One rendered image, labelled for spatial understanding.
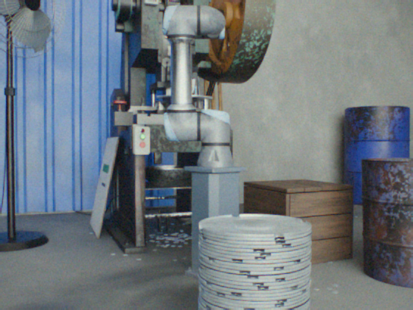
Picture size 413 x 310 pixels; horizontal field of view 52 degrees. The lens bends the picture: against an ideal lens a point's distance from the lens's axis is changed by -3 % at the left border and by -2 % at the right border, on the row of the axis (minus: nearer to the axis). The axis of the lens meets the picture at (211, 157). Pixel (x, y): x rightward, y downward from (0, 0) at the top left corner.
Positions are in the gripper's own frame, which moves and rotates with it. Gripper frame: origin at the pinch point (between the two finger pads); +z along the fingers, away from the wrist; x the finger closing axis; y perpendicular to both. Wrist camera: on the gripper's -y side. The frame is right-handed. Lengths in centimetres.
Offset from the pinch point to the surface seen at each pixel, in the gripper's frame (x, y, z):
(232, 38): -36, 27, -38
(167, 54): 4.1, 26.6, -24.6
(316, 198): -44, -46, 50
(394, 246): -54, -83, 64
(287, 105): -150, 150, -12
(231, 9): -35, 27, -55
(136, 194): 26, 5, 50
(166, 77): 5.0, 24.7, -11.5
